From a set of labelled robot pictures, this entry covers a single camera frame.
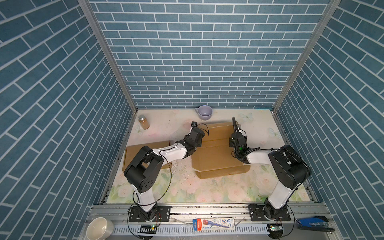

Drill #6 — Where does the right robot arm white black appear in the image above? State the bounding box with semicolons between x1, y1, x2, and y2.
230;130;311;210

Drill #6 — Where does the brown cardboard box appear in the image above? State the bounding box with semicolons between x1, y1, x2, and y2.
192;122;251;179
122;141;172;173

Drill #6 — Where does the aluminium corner post left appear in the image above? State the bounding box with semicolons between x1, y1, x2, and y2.
78;0;138;114

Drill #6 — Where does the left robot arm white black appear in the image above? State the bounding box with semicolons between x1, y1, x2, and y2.
124;126;210;213

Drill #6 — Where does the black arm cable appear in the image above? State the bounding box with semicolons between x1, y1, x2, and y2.
230;116;313;238
127;122;210;239

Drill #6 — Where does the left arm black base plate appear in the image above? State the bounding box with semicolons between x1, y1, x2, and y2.
128;205;171;223

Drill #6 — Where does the blue red white packet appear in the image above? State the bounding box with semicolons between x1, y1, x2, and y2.
193;218;235;232

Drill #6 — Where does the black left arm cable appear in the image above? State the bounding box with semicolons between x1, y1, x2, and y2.
127;122;210;239

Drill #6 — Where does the blue black stapler tool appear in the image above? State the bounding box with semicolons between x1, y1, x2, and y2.
297;216;335;233

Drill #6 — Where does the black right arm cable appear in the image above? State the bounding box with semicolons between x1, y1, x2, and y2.
230;116;313;238

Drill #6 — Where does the lavender ceramic mug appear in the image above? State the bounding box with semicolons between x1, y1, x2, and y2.
195;105;213;121

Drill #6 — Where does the aluminium corner post right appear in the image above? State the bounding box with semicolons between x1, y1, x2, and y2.
272;0;341;114

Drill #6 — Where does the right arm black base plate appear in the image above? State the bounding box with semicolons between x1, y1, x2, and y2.
248;204;291;222

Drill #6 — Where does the white ceramic bowl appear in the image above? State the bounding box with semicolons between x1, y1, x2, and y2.
86;217;114;240

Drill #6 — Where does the aluminium front rail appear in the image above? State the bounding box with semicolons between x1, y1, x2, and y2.
80;202;342;240

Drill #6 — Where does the glass spice jar silver lid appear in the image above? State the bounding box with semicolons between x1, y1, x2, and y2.
138;115;150;130

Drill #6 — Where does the aluminium corner post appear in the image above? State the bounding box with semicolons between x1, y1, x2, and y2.
272;0;341;114
78;0;138;114

